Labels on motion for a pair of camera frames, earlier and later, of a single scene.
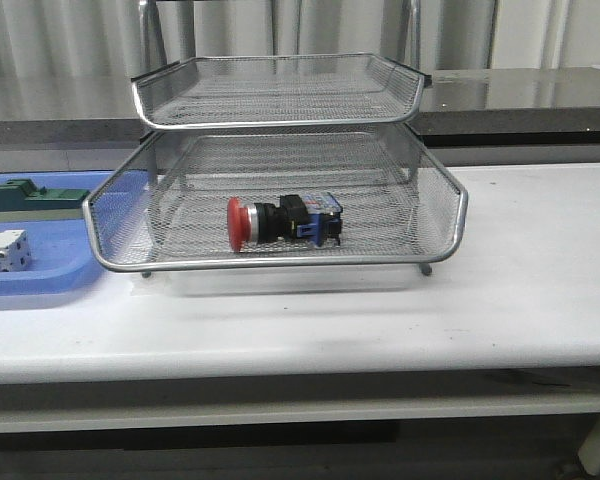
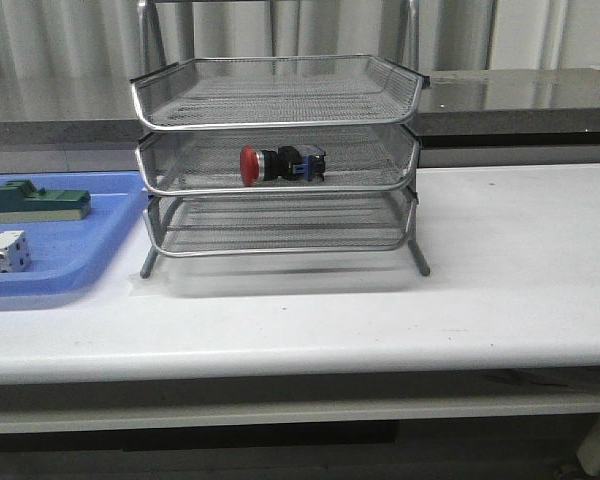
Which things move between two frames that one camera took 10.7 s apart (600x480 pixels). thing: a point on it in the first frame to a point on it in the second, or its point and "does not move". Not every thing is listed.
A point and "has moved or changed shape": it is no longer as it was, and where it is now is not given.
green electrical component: (19, 201) does not move
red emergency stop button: (313, 217) to (285, 162)
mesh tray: (222, 91) does not move
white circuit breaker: (5, 251) does not move
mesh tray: (165, 207) has moved or changed shape
